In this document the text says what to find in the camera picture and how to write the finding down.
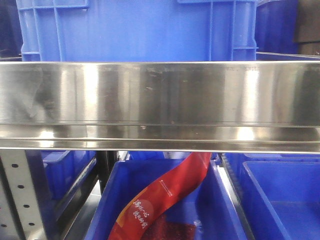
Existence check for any large blue crate on shelf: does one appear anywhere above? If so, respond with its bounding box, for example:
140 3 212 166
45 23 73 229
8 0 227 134
16 0 258 62

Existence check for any dark blue bin upper right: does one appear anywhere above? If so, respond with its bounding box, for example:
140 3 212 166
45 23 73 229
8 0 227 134
255 0 298 54

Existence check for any blue bin right lower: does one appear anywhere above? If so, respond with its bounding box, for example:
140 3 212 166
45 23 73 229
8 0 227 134
222 153 320 240

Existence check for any perforated white shelf post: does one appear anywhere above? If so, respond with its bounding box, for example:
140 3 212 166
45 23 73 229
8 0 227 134
0 149 48 240

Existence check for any stainless steel shelf rail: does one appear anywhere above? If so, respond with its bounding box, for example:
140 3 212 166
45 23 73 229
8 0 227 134
0 61 320 153

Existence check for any blue bin centre lower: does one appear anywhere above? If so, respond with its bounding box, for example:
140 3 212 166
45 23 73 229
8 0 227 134
84 159 247 240

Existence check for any red printed bag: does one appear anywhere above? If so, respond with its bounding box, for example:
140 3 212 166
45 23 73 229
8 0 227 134
108 152 212 240

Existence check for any blue bin left lower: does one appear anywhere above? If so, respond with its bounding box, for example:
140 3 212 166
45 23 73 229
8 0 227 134
41 150 96 200

